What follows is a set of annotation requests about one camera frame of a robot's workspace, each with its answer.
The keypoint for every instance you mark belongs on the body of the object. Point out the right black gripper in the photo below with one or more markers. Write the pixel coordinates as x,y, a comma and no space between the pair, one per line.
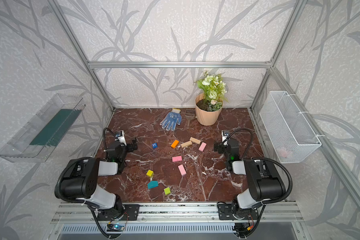
222,147

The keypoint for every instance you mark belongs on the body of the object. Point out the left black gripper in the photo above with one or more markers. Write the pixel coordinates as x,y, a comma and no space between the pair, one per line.
129,145

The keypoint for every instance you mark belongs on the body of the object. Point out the natural wood block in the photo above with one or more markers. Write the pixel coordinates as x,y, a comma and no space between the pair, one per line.
196,141
186,144

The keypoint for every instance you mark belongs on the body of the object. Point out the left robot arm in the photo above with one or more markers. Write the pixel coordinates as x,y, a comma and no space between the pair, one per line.
78,182

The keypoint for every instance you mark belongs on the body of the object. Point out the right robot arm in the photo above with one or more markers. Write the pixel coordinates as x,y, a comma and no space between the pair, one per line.
268,180

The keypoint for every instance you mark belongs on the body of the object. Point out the yellow cube block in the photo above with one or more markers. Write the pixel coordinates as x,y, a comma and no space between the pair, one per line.
150,173

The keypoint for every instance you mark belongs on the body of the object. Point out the teal block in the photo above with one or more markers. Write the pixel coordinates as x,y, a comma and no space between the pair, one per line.
152,184

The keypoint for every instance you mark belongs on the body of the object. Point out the pink long block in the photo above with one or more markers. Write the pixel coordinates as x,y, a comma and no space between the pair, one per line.
182,170

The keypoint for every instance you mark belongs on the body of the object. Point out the orange wood block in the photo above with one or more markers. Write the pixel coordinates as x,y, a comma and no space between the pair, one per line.
175,144

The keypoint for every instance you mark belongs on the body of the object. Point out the green cube block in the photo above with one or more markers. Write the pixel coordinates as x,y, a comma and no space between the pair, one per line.
167,191

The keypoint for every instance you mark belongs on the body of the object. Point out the flower pot with plant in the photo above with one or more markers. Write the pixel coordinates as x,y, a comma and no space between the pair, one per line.
210,102

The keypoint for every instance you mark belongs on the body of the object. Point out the pink object in basket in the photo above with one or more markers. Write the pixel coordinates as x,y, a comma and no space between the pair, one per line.
283,152

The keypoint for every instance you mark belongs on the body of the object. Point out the brown slotted plastic scoop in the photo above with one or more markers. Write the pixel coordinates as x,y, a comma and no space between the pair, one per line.
190,114

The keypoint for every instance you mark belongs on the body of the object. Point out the blue dotted work glove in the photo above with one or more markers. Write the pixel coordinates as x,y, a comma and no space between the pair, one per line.
171,120

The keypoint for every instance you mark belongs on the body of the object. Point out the green circuit board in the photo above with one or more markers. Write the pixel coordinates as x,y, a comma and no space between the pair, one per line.
115,227

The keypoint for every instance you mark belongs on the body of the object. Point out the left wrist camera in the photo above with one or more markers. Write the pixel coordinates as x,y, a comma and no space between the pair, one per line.
120,136

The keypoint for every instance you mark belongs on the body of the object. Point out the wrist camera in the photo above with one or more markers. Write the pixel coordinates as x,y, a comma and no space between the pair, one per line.
120,136
225,134

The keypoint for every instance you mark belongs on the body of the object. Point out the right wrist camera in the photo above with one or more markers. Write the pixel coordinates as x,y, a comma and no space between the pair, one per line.
225,134

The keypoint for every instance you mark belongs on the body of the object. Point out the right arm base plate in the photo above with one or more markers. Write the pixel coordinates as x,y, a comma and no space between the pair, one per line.
232,211

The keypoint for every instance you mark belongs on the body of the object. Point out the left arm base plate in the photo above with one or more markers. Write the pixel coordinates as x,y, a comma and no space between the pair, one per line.
128,212

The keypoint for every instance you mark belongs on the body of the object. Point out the white wire mesh basket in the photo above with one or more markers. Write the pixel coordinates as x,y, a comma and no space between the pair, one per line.
288,127

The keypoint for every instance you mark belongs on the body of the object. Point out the clear plastic wall shelf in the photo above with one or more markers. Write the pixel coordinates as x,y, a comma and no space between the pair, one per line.
36,141

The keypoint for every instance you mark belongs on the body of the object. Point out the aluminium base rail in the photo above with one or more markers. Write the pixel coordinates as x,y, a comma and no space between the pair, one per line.
178,212

